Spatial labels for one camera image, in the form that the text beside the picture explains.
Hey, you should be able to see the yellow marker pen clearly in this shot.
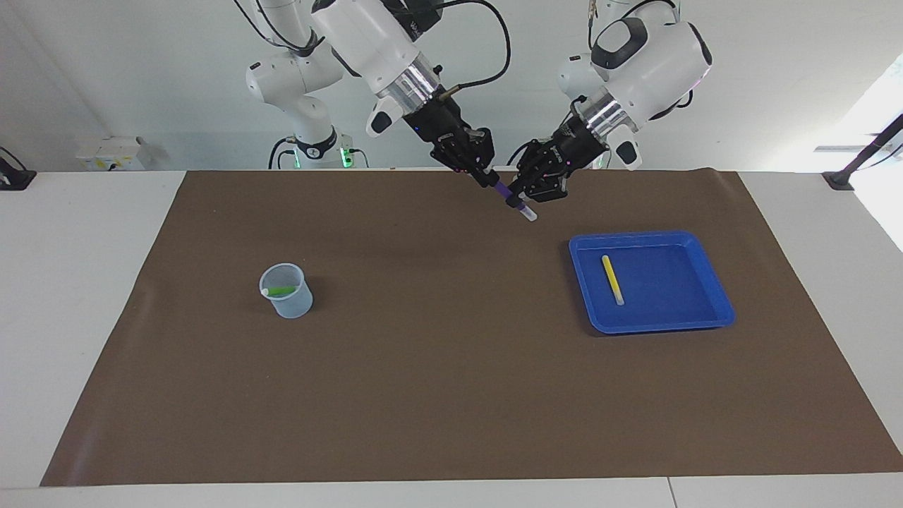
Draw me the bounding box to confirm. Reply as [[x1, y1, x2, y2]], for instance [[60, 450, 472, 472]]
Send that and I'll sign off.
[[601, 255, 626, 306]]

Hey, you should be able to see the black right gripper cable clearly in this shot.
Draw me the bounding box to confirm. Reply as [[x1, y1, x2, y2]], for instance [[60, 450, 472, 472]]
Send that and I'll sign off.
[[423, 0, 512, 96]]

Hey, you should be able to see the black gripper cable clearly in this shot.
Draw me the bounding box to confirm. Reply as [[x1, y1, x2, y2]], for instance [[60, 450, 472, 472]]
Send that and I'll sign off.
[[646, 88, 699, 122], [423, 0, 512, 96]]

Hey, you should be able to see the black arm base cable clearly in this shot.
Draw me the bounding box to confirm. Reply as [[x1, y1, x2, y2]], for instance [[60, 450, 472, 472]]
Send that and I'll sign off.
[[268, 136, 298, 170]]

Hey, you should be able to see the white wall socket box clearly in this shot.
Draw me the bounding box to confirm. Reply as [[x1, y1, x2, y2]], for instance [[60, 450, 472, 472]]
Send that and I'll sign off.
[[75, 136, 152, 171]]

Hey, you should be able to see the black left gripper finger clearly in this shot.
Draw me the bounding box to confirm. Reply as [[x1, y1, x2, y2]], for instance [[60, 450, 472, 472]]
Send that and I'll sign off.
[[526, 175, 569, 203], [505, 169, 537, 210]]

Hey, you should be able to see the brown table mat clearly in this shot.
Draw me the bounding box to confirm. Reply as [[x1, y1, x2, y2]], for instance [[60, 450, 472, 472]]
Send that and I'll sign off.
[[40, 168, 903, 488]]

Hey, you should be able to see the translucent plastic cup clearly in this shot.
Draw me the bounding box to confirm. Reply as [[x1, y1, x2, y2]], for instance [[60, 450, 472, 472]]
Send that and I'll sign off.
[[259, 262, 313, 320]]

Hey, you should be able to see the blue plastic tray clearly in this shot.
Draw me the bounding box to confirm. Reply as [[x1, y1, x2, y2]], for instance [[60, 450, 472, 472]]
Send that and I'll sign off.
[[569, 230, 737, 335]]

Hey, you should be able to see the purple marker pen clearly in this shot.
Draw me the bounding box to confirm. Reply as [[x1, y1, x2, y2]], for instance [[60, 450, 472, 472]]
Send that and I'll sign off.
[[492, 180, 538, 222]]

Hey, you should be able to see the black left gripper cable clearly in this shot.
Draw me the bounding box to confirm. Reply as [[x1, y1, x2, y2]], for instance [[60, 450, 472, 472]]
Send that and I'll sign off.
[[646, 88, 699, 122]]

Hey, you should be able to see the black angled stand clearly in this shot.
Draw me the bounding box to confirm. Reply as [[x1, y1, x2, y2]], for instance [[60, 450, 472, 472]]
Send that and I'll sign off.
[[822, 113, 903, 191]]

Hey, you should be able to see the black table clamp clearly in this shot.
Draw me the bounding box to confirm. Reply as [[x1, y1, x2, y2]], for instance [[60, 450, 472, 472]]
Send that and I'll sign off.
[[0, 146, 37, 191]]

